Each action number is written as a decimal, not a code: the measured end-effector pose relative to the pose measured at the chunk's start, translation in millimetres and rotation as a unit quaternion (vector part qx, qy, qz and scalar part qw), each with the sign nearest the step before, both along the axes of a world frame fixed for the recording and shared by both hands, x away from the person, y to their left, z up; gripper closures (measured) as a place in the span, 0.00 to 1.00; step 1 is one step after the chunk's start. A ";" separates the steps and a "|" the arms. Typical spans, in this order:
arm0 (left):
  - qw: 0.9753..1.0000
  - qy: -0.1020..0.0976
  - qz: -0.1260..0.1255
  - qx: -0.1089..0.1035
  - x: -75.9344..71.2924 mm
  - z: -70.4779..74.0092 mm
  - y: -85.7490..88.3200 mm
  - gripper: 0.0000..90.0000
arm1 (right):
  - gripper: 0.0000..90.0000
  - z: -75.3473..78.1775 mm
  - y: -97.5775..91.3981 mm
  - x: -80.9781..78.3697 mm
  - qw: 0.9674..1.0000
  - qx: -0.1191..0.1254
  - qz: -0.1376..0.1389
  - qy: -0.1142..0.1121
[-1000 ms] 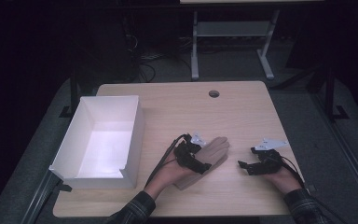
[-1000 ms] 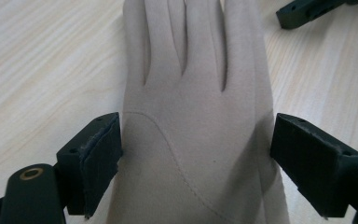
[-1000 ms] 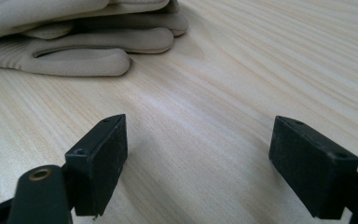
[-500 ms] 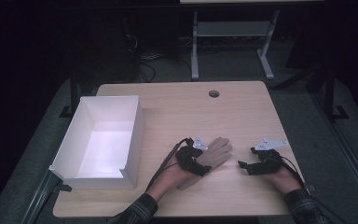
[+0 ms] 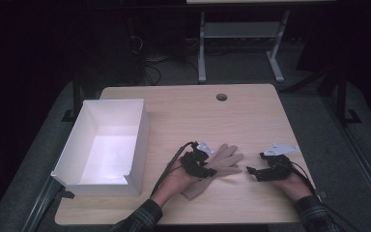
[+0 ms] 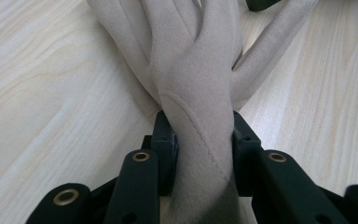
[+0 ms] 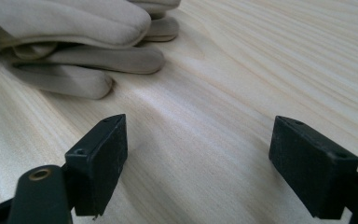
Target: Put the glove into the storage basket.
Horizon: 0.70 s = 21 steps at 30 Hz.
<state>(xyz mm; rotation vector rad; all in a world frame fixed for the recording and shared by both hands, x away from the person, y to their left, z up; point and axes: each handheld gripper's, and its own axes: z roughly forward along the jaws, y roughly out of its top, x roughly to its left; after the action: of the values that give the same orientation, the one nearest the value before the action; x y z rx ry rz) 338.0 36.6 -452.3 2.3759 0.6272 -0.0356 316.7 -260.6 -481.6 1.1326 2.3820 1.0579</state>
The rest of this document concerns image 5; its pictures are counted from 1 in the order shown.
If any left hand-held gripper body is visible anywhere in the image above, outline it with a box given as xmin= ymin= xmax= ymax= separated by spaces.
xmin=180 ymin=140 xmax=214 ymax=178

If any tangle of black floor cables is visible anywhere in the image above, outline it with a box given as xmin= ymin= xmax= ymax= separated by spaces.
xmin=127 ymin=32 xmax=201 ymax=87

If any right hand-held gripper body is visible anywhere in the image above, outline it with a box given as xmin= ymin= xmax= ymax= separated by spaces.
xmin=259 ymin=142 xmax=300 ymax=182

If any white metal table frame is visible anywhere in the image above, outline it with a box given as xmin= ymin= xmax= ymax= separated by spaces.
xmin=197 ymin=10 xmax=292 ymax=84

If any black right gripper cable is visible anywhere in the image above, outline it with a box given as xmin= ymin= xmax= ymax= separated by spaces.
xmin=289 ymin=159 xmax=359 ymax=232

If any aluminium frame rail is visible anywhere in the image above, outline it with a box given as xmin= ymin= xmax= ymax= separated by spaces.
xmin=20 ymin=176 xmax=66 ymax=232
xmin=323 ymin=96 xmax=371 ymax=223

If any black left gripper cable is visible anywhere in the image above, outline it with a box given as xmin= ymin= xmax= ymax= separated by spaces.
xmin=149 ymin=140 xmax=198 ymax=198

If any person's right hand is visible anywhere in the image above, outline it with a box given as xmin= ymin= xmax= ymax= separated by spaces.
xmin=273 ymin=172 xmax=313 ymax=203

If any black metal stand post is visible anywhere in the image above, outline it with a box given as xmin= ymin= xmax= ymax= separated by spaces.
xmin=61 ymin=72 xmax=85 ymax=124
xmin=335 ymin=69 xmax=363 ymax=126

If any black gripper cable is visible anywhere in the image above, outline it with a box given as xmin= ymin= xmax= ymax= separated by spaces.
xmin=289 ymin=159 xmax=359 ymax=232
xmin=149 ymin=140 xmax=198 ymax=198

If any white cardboard box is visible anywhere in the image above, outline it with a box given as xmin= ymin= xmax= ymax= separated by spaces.
xmin=50 ymin=98 xmax=151 ymax=196

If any person's left hand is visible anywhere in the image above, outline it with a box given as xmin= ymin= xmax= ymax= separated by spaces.
xmin=150 ymin=165 xmax=198 ymax=208

